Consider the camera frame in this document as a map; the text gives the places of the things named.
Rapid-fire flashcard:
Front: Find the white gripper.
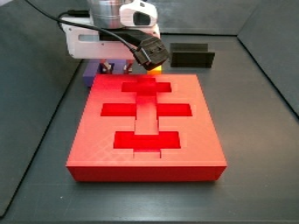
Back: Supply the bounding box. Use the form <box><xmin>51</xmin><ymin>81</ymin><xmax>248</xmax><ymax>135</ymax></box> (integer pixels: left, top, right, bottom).
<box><xmin>62</xmin><ymin>17</ymin><xmax>160</xmax><ymax>74</ymax></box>

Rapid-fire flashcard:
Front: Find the red board with recesses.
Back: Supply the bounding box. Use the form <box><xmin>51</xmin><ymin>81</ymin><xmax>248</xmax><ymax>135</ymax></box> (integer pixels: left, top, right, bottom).
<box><xmin>67</xmin><ymin>74</ymin><xmax>227</xmax><ymax>182</ymax></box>

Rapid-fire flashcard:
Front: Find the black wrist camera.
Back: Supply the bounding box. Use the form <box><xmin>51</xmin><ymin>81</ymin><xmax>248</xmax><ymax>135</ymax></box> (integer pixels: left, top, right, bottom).
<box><xmin>99</xmin><ymin>29</ymin><xmax>170</xmax><ymax>71</ymax></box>

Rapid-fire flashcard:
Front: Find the black cable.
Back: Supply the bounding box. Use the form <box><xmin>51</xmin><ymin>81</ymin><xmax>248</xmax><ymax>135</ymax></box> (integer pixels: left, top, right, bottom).
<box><xmin>23</xmin><ymin>0</ymin><xmax>140</xmax><ymax>53</ymax></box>

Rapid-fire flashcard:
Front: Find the yellow long bar block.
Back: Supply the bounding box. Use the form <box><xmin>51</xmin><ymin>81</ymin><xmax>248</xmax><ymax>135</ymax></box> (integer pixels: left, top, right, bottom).
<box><xmin>147</xmin><ymin>66</ymin><xmax>163</xmax><ymax>75</ymax></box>

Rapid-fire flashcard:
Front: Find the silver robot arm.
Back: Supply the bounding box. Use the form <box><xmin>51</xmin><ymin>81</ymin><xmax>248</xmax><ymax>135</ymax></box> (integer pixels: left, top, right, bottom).
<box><xmin>60</xmin><ymin>0</ymin><xmax>168</xmax><ymax>74</ymax></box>

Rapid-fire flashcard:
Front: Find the purple U-shaped block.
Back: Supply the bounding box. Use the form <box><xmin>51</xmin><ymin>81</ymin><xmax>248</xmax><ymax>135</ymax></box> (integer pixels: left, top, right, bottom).
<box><xmin>83</xmin><ymin>59</ymin><xmax>127</xmax><ymax>87</ymax></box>

